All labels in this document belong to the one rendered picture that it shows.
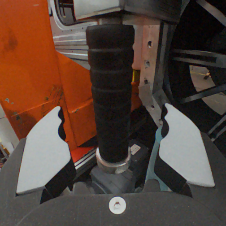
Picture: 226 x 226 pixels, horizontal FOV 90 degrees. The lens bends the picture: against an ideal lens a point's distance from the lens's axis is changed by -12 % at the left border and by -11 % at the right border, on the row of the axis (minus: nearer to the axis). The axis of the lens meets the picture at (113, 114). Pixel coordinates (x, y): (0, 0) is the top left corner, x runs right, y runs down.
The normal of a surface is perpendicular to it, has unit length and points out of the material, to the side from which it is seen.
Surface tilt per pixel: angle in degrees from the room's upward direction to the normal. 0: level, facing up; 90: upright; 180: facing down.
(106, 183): 22
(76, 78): 90
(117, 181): 0
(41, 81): 90
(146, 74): 90
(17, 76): 90
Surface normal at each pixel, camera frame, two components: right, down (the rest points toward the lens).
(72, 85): 0.73, 0.36
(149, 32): -0.69, 0.40
